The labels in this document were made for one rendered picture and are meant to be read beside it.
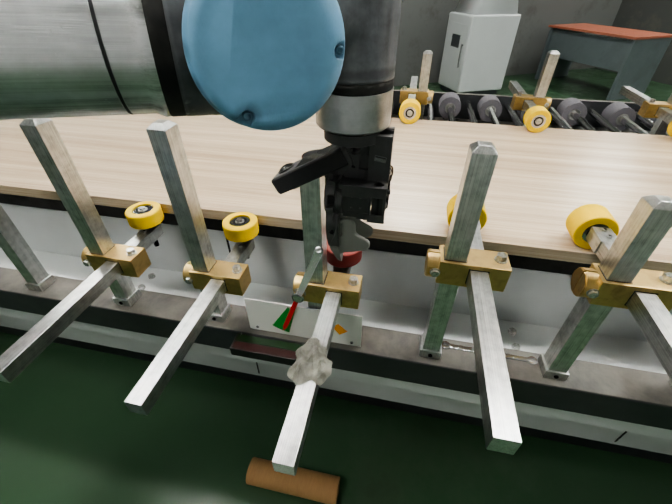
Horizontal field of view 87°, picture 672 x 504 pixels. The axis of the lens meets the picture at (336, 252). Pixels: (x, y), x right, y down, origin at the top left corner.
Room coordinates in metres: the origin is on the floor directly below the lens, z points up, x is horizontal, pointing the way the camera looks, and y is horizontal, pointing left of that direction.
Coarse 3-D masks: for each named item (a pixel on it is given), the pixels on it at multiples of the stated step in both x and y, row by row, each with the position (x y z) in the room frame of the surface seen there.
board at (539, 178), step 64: (0, 128) 1.30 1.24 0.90; (64, 128) 1.30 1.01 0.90; (128, 128) 1.30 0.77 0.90; (192, 128) 1.30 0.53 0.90; (320, 128) 1.30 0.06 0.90; (448, 128) 1.30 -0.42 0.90; (512, 128) 1.30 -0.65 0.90; (0, 192) 0.86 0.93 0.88; (128, 192) 0.82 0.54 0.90; (256, 192) 0.82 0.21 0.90; (448, 192) 0.82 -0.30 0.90; (512, 192) 0.82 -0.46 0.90; (576, 192) 0.82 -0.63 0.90; (640, 192) 0.82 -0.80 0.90; (576, 256) 0.57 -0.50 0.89
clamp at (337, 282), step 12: (300, 276) 0.53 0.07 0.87; (336, 276) 0.53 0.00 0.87; (348, 276) 0.53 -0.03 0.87; (360, 276) 0.53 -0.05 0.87; (312, 288) 0.50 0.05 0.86; (324, 288) 0.50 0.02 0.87; (336, 288) 0.49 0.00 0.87; (348, 288) 0.49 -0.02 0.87; (360, 288) 0.50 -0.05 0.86; (312, 300) 0.50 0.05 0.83; (348, 300) 0.49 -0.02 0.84
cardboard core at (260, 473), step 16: (256, 464) 0.47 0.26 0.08; (256, 480) 0.43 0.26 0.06; (272, 480) 0.43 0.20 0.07; (288, 480) 0.43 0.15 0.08; (304, 480) 0.42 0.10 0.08; (320, 480) 0.42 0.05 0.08; (336, 480) 0.43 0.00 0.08; (304, 496) 0.39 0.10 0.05; (320, 496) 0.39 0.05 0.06; (336, 496) 0.38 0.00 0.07
